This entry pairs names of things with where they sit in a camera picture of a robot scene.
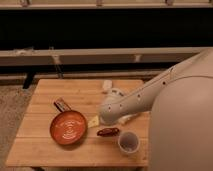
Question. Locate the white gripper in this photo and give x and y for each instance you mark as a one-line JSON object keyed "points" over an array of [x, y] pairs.
{"points": [[110, 110]]}

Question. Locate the dark red pepper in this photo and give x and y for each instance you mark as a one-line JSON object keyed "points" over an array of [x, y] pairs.
{"points": [[108, 132]]}

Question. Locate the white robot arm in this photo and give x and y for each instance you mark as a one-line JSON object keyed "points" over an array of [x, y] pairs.
{"points": [[180, 103]]}

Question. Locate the orange frying pan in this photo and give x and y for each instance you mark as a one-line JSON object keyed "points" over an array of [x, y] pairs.
{"points": [[69, 126]]}

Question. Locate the small white block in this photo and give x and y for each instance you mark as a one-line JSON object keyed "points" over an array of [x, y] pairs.
{"points": [[107, 85]]}

